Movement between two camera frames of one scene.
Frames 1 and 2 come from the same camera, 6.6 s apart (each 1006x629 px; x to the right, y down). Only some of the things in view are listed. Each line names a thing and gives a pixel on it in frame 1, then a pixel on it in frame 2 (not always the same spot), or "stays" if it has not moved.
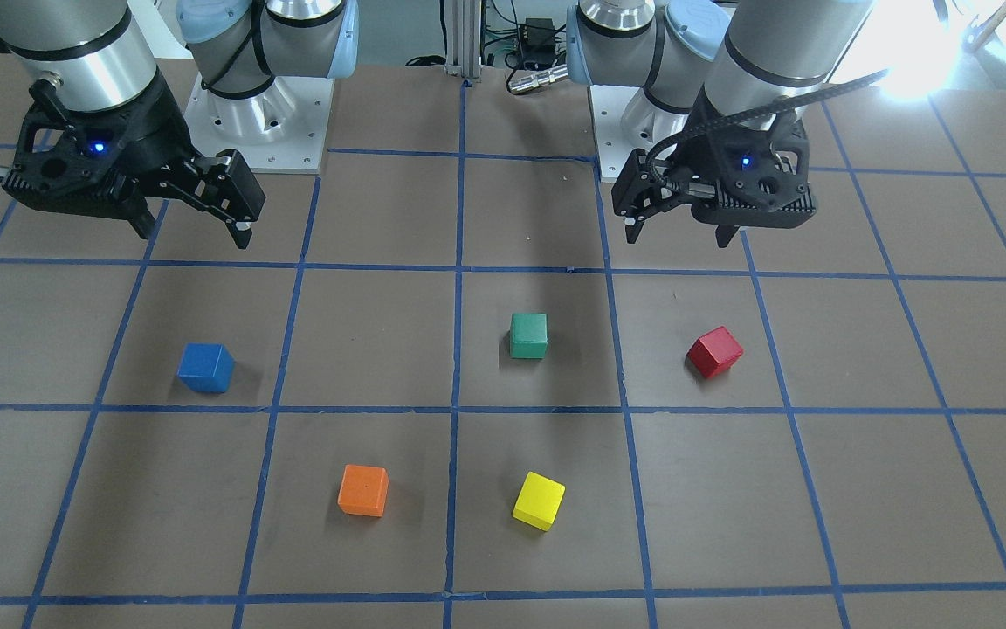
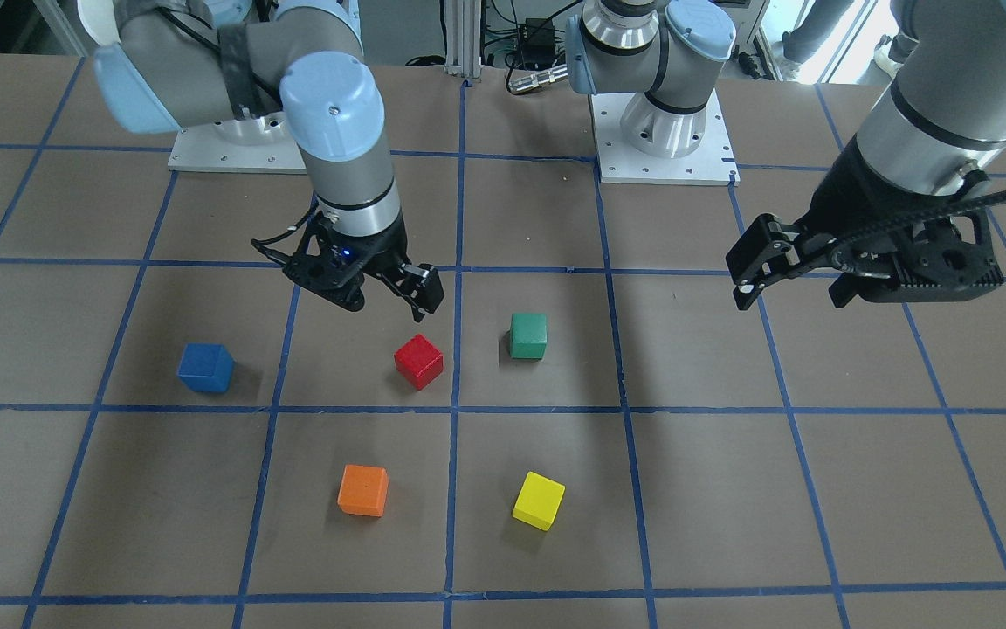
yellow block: [540, 501] stays
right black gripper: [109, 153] → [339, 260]
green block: [528, 335] stays
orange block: [363, 490] stays
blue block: [206, 367] stays
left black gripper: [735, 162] → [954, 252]
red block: [714, 353] → [419, 362]
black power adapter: [537, 38] stays
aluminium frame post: [463, 38] stays
